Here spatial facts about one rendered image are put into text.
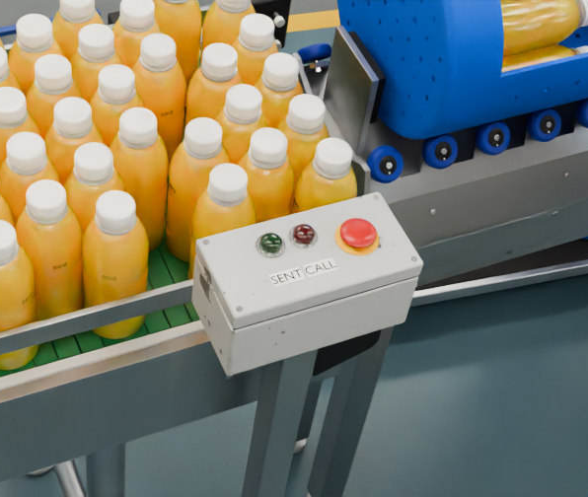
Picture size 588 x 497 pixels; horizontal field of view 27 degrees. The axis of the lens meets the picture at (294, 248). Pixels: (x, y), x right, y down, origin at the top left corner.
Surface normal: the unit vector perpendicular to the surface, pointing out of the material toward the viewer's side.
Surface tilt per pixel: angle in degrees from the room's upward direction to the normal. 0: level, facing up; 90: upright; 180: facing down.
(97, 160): 0
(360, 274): 0
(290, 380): 90
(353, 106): 90
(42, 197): 0
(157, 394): 90
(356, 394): 90
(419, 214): 70
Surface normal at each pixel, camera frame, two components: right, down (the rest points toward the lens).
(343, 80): -0.91, 0.25
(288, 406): 0.40, 0.73
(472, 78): 0.42, 0.58
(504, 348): 0.11, -0.63
